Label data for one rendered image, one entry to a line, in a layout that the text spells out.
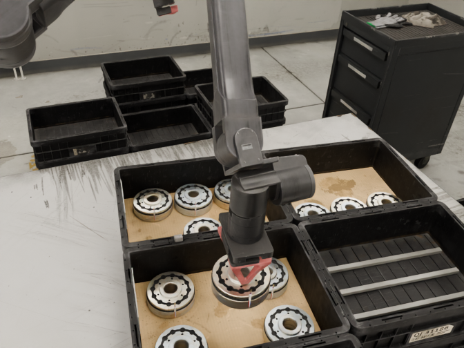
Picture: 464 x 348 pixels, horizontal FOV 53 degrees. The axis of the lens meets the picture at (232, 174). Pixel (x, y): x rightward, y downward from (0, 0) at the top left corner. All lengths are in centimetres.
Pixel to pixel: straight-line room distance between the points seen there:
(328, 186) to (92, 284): 71
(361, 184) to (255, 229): 77
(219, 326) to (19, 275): 58
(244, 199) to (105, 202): 89
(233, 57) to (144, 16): 336
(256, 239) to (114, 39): 345
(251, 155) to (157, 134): 177
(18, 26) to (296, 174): 42
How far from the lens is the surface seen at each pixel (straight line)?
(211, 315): 103
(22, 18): 66
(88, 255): 135
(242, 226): 70
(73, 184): 160
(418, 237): 132
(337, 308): 95
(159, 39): 415
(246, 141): 66
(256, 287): 80
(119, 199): 115
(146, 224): 122
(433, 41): 254
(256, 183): 67
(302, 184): 70
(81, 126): 231
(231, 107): 67
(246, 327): 102
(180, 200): 124
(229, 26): 73
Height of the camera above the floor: 167
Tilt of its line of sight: 37 degrees down
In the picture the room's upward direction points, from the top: 4 degrees clockwise
